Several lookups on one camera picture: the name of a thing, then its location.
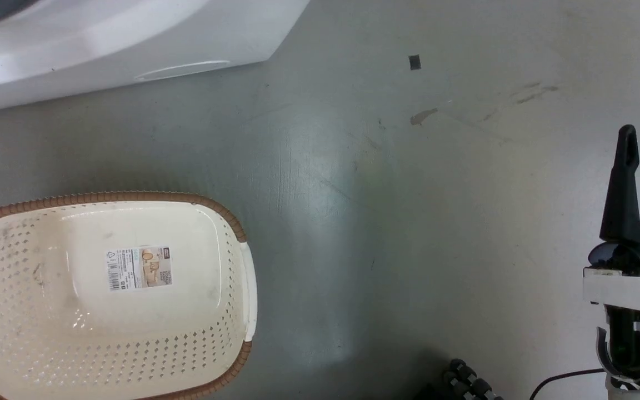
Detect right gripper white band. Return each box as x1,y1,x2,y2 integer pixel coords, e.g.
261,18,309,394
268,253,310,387
583,124,640,318

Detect white washing machine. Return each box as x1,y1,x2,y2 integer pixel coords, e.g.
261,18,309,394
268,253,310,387
0,0,311,116

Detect cream perforated laundry basket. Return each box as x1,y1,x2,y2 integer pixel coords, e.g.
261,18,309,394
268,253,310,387
0,191,258,400

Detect paper barcode label sticker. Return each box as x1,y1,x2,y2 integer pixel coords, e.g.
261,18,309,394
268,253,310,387
106,246,174,292

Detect thin black cable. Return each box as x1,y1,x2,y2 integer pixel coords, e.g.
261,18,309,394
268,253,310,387
529,368,607,400

